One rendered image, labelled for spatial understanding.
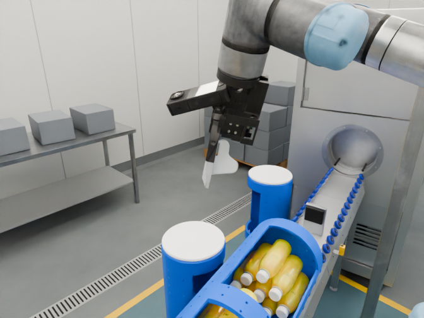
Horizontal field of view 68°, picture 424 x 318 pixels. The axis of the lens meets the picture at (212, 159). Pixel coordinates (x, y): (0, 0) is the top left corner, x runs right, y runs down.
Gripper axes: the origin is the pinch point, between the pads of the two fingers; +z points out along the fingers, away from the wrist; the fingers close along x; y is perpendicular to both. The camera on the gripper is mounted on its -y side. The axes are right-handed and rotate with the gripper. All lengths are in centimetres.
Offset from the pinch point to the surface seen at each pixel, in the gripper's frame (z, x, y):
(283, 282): 51, 11, 32
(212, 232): 73, 44, 9
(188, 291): 86, 22, 3
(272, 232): 54, 33, 30
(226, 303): 39.0, -6.5, 12.1
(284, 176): 81, 106, 50
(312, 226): 76, 62, 59
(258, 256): 53, 21, 25
